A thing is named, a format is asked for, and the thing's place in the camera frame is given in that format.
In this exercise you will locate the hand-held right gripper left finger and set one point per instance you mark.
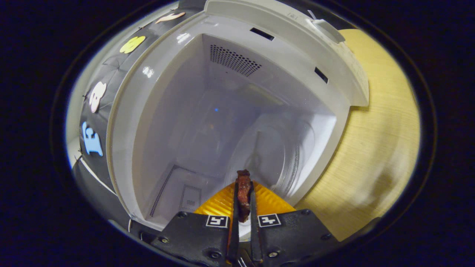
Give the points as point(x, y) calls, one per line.
point(200, 237)

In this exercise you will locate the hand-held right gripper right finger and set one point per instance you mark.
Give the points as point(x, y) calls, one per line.
point(289, 233)

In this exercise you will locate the brown meat piece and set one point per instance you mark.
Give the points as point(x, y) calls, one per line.
point(244, 193)

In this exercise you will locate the white microwave oven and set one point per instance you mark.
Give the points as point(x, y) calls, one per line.
point(185, 111)

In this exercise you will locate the glass microwave turntable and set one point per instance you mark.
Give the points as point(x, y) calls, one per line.
point(274, 155)

